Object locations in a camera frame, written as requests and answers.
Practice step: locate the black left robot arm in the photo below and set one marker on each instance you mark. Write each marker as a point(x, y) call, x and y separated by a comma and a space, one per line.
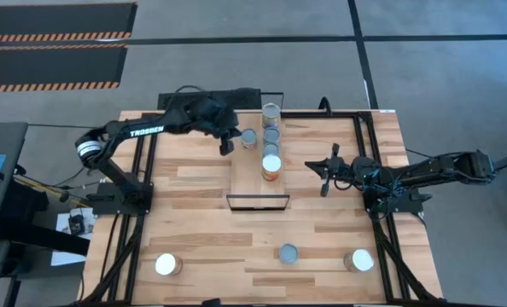
point(121, 128)

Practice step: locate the can red white label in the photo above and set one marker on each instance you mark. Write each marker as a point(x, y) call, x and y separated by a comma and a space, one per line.
point(248, 137)

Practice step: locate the can with yellow label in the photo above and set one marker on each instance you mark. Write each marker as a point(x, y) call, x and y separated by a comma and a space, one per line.
point(360, 260)

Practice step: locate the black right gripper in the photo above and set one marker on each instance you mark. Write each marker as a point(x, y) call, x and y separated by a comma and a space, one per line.
point(347, 169)

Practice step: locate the black mat hazard stripe edge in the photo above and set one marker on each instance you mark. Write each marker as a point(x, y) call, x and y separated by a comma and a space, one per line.
point(57, 19)
point(48, 66)

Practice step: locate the small grey lid can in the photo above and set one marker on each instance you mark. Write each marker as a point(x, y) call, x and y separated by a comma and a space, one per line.
point(271, 135)
point(270, 149)

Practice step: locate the corn can red orange label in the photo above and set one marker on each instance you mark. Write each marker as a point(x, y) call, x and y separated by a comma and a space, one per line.
point(272, 164)
point(166, 264)

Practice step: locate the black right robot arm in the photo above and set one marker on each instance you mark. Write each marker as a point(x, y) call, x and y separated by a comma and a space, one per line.
point(428, 168)

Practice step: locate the black table-level camera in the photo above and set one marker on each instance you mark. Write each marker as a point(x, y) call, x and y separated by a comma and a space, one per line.
point(211, 303)

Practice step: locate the black power box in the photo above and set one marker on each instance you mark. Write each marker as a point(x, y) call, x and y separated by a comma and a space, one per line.
point(168, 101)

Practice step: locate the peaches can purple yellow label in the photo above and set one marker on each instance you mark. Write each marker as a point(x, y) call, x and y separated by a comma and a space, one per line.
point(271, 111)

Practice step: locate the carrots can white orange label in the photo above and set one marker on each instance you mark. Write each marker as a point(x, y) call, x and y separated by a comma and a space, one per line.
point(288, 253)

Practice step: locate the black aluminium table frame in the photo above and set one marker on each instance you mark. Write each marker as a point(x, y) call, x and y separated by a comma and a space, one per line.
point(304, 114)

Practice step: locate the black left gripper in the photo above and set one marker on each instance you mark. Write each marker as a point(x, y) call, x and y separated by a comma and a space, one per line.
point(217, 117)

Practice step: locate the small black device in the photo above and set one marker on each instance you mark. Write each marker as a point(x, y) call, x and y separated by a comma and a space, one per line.
point(76, 224)

